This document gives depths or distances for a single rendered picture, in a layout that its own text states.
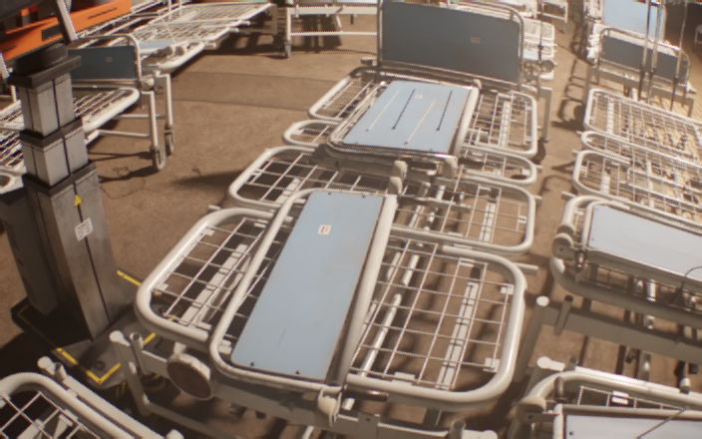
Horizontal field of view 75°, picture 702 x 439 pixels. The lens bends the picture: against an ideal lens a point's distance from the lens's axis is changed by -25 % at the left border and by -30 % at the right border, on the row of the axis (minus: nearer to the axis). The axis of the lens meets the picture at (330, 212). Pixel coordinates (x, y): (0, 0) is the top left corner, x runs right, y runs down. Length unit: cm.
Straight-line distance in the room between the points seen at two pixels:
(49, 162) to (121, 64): 162
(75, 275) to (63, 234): 13
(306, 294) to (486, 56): 177
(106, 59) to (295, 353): 217
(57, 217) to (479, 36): 206
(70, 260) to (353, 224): 76
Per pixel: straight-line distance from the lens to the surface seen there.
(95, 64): 309
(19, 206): 156
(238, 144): 325
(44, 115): 137
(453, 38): 278
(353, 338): 119
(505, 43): 276
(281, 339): 119
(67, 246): 148
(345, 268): 137
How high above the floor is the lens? 134
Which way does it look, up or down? 31 degrees down
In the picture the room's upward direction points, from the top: straight up
